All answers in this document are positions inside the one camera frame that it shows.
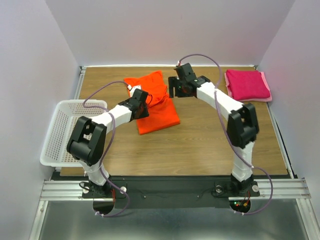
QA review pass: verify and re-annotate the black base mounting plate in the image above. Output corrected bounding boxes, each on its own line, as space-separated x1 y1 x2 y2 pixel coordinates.
81 175 261 210

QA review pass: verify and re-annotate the orange t shirt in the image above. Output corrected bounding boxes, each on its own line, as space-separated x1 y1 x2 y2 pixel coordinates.
124 70 180 135

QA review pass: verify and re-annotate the folded light pink t shirt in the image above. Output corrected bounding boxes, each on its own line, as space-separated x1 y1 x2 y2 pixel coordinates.
224 71 273 102

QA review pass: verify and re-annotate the aluminium frame rail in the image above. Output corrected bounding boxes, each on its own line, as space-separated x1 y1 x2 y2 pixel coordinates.
40 66 311 201

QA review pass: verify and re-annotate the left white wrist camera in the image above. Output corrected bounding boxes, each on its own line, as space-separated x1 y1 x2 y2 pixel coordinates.
127 84 142 97

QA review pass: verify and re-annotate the small electronics board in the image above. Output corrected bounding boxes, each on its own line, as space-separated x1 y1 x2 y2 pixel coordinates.
229 200 251 213

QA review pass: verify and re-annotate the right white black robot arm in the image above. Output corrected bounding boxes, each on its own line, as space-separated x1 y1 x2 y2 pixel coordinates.
168 63 259 195

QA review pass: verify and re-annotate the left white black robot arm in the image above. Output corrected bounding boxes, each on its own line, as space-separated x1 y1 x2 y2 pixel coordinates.
66 88 149 197

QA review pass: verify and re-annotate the white plastic laundry basket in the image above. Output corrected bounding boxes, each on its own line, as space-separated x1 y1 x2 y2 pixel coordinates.
40 99 108 168

